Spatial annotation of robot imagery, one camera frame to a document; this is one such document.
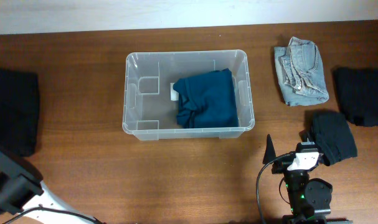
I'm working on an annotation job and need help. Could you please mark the clear plastic storage bin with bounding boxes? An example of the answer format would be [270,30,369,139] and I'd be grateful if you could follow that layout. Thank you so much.
[122,49,255,141]

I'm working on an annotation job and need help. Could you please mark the black garment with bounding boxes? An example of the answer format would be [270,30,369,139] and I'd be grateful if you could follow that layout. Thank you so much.
[0,68,40,157]
[333,67,378,127]

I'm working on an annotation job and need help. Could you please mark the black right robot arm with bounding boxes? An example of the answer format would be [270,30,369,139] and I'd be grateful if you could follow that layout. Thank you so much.
[256,135,353,224]

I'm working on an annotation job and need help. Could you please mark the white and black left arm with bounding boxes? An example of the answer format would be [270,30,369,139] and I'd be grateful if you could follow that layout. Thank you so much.
[0,147,102,224]

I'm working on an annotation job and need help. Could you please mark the dark green folded garment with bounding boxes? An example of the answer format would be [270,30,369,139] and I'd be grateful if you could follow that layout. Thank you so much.
[310,111,358,166]

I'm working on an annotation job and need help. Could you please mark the folded light blue jeans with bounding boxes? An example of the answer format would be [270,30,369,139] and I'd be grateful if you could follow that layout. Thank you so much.
[273,37,329,106]

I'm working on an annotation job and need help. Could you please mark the folded teal blue shirt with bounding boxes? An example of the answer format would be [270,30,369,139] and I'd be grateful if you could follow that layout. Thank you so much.
[172,68,239,129]

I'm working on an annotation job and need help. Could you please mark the white label in bin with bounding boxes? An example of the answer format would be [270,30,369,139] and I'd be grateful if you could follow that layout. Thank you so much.
[170,83,179,101]

